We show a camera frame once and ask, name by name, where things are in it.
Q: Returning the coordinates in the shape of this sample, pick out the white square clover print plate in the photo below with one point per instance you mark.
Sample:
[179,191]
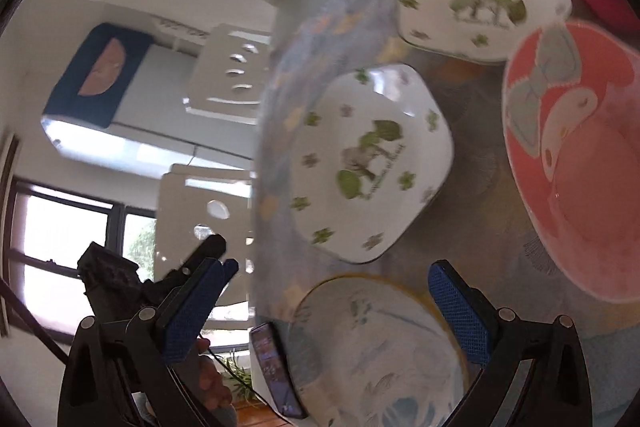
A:
[475,7]
[360,157]

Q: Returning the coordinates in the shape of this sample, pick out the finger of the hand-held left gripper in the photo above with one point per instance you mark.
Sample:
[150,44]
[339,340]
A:
[200,254]

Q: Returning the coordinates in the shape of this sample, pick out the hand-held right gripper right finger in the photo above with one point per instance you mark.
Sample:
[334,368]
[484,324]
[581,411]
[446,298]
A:
[457,309]

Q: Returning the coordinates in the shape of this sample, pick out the white power strip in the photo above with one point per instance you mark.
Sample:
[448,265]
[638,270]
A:
[182,29]

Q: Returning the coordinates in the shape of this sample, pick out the dark framed window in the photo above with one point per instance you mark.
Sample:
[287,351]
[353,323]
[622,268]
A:
[60,247]

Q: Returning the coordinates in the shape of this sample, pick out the person's left hand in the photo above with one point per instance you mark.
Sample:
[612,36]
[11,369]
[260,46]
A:
[214,382]

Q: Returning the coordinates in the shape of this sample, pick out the green potted plant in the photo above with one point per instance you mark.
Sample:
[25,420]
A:
[242,374]

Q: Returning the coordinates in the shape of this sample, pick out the white chair round holes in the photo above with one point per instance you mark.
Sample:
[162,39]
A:
[185,207]

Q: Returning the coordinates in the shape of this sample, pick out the blue refrigerator cover cloth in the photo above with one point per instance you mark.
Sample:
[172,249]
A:
[75,82]

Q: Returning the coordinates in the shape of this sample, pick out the yellow rimmed round bowl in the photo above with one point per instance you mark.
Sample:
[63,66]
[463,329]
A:
[370,357]

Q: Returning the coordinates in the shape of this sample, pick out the black smartphone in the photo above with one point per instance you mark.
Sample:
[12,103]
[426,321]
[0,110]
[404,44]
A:
[275,367]

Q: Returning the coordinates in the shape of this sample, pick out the white chair slotted back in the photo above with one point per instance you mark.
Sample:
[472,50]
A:
[225,82]

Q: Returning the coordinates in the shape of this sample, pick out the pink duck print bowl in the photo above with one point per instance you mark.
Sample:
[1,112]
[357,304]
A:
[590,187]

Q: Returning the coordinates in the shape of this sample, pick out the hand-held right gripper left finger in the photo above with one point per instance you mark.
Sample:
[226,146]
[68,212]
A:
[197,312]

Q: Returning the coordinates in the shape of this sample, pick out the scale patterned tablecloth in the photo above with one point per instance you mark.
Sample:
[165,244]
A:
[300,32]

